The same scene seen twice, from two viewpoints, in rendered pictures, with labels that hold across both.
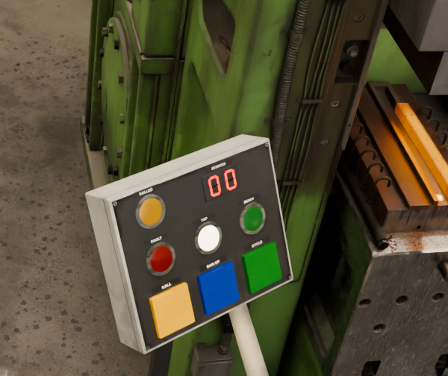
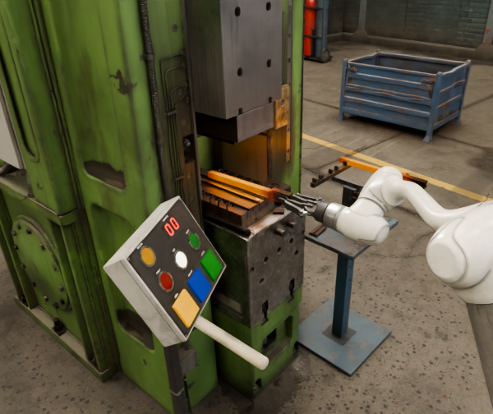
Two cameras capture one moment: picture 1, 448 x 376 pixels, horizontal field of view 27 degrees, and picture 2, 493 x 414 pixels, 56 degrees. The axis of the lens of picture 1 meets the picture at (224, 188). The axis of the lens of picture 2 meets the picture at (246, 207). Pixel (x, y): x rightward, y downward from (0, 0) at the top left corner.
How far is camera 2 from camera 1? 0.52 m
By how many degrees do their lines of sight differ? 26
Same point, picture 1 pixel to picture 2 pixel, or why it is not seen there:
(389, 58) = not seen: hidden behind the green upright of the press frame
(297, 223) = not seen: hidden behind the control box
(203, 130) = (112, 240)
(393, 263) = (256, 241)
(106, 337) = (106, 395)
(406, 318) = (270, 269)
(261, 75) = (150, 172)
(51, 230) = (34, 362)
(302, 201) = not seen: hidden behind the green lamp
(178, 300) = (186, 300)
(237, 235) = (191, 252)
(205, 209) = (172, 244)
